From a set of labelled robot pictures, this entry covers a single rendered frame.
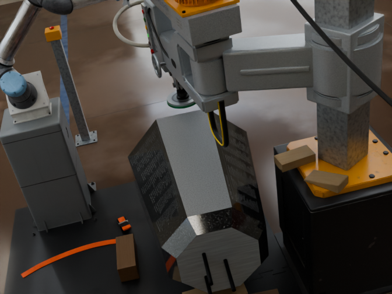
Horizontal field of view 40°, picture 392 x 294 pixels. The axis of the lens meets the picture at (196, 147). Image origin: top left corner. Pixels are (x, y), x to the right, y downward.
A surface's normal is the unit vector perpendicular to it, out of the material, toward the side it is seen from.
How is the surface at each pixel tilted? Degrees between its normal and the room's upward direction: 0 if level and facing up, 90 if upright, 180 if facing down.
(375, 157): 0
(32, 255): 0
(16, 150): 90
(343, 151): 90
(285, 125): 0
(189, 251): 90
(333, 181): 11
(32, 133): 90
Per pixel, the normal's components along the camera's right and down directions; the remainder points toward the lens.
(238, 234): 0.16, 0.54
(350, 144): 0.65, 0.34
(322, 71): -0.73, 0.47
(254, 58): -0.15, 0.57
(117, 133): -0.15, -0.82
